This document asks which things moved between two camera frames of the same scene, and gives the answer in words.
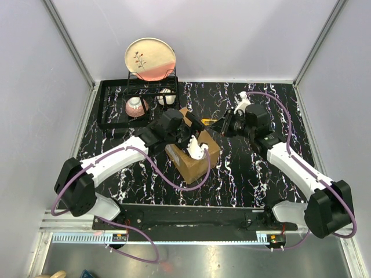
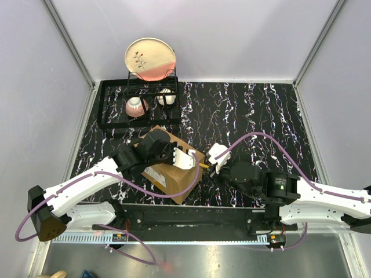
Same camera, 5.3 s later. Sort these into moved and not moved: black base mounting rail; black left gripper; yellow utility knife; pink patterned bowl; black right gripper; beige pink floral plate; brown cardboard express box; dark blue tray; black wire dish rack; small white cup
Moved: black right gripper; brown cardboard express box; black left gripper; yellow utility knife
Not moved: black wire dish rack; pink patterned bowl; beige pink floral plate; small white cup; dark blue tray; black base mounting rail
